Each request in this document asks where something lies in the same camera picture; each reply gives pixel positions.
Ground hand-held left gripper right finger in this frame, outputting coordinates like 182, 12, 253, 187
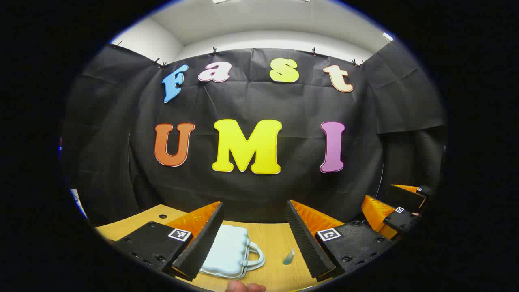
285, 200, 396, 281

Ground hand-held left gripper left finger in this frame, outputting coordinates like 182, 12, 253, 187
116, 201, 224, 281

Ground light blue suitcase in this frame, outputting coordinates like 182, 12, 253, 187
199, 224, 266, 280

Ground white sheet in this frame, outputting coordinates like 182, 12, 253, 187
69, 188, 89, 220

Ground black backdrop cloth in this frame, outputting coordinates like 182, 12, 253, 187
61, 43, 446, 225

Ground row of black cloth clips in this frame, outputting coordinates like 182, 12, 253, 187
114, 40, 363, 69

